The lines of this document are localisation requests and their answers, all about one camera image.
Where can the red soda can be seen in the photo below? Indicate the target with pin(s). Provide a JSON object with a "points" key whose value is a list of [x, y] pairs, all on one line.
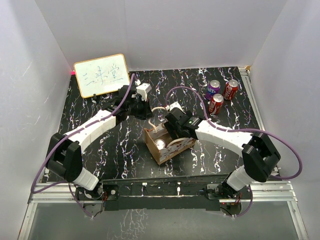
{"points": [[160, 144]]}

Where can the red Coca-Cola can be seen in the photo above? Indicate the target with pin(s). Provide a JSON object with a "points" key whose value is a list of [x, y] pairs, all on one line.
{"points": [[230, 89], [216, 104]]}

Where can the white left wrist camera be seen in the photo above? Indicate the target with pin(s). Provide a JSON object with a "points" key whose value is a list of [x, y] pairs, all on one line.
{"points": [[143, 89]]}

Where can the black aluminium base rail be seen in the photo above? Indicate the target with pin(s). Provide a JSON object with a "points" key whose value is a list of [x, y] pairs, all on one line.
{"points": [[181, 192]]}

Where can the small framed whiteboard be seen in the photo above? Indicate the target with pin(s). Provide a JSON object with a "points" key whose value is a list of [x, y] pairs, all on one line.
{"points": [[101, 75]]}

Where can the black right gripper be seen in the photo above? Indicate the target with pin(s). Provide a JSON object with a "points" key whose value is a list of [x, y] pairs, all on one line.
{"points": [[171, 129]]}

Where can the patterned canvas tote bag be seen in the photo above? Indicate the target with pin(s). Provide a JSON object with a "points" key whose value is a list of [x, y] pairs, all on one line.
{"points": [[173, 147]]}

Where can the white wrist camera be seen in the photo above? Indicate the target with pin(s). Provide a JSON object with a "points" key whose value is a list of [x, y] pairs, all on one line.
{"points": [[172, 106], [143, 89]]}

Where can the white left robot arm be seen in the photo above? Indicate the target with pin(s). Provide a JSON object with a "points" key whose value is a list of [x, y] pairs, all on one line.
{"points": [[65, 150]]}

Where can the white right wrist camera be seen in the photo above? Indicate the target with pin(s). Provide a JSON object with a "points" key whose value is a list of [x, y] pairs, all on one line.
{"points": [[172, 106]]}

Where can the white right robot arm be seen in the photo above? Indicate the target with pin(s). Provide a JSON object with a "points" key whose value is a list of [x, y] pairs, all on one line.
{"points": [[258, 153]]}

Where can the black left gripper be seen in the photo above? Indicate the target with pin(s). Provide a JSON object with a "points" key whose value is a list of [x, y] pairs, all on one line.
{"points": [[146, 112]]}

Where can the purple Fanta can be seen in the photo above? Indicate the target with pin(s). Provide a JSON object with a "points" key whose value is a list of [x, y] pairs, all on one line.
{"points": [[213, 88]]}

